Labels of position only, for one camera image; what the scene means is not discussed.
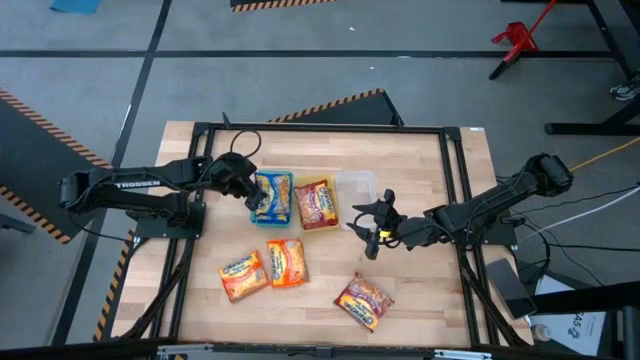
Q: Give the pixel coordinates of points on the red Maruchan noodle pack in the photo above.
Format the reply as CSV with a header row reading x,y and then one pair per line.
x,y
316,204
364,301

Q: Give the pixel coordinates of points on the black stand beam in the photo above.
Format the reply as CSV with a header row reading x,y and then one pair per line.
x,y
590,300

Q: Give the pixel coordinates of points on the black furniture base frame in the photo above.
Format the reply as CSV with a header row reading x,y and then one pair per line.
x,y
600,30

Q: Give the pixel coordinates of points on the white printed paper sheet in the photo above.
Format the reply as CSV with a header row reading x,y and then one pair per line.
x,y
570,325

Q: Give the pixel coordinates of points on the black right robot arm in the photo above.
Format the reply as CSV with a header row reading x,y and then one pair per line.
x,y
480,210

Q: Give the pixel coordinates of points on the person's shoe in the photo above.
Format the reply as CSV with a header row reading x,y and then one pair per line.
x,y
625,91

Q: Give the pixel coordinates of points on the orange Maruchan noodle pack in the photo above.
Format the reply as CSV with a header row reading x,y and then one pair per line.
x,y
243,276
286,262

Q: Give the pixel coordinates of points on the green plastic bin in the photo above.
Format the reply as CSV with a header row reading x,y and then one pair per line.
x,y
272,225

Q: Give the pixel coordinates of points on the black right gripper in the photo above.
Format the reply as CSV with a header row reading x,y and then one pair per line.
x,y
395,225

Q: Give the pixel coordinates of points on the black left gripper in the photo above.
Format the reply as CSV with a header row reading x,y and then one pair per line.
x,y
235,175

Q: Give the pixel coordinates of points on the clear plastic bin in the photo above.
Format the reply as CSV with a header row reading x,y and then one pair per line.
x,y
357,187

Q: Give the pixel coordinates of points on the black rig crossbar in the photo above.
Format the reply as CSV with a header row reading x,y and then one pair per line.
x,y
320,352

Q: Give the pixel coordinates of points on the hazard-striped floor strip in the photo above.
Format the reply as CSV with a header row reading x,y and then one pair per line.
x,y
112,290

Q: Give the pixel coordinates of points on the black tablet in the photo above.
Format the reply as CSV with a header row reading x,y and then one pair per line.
x,y
510,287

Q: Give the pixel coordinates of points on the black hazard-striped floor mat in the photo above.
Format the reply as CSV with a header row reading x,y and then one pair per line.
x,y
30,150
350,111
277,4

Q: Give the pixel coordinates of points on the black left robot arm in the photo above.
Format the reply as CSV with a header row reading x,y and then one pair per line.
x,y
145,185

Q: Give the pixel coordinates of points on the small plastic bottle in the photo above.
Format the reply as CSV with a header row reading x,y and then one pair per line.
x,y
540,332

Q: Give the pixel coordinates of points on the red metal stand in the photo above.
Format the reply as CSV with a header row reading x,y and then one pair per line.
x,y
520,35

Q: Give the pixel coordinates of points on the blue floor mat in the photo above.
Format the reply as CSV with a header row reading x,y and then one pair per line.
x,y
75,5

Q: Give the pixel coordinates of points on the black aluminium table frame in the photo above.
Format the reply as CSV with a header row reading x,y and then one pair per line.
x,y
325,128

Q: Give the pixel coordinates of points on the blue Maruchan noodle pack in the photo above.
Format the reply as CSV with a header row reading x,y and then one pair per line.
x,y
270,219
275,192

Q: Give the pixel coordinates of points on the yellow plastic bin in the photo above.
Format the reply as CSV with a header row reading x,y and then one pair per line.
x,y
297,225

